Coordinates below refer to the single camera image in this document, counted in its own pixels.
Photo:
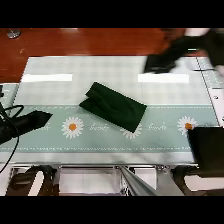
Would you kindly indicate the silver frame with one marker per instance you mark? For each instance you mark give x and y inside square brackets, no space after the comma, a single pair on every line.
[140,186]

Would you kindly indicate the small silver round object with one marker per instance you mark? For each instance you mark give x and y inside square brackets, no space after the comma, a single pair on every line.
[13,33]

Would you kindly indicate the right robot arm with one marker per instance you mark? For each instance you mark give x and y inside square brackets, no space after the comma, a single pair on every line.
[208,150]

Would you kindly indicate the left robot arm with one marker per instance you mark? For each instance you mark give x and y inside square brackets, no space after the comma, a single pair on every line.
[23,123]

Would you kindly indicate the dark green T-shirt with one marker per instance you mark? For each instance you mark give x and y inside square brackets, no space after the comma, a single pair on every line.
[115,106]

